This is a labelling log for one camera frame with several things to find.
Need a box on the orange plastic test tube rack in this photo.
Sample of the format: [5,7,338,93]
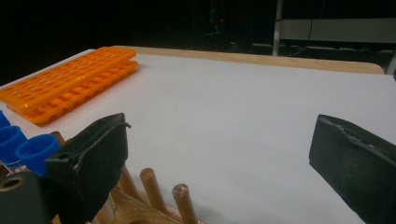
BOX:
[0,46,139,127]

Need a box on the blue-capped clear test tube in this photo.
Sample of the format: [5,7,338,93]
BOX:
[0,110,11,130]
[0,125,28,174]
[14,133,61,177]

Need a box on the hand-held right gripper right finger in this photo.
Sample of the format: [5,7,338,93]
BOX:
[308,114,396,224]

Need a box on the wooden test tube rack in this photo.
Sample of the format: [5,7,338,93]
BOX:
[50,130,206,224]

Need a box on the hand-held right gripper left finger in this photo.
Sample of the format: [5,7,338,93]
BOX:
[45,112,132,224]

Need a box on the white table mat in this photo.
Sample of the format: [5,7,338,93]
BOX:
[0,49,396,224]

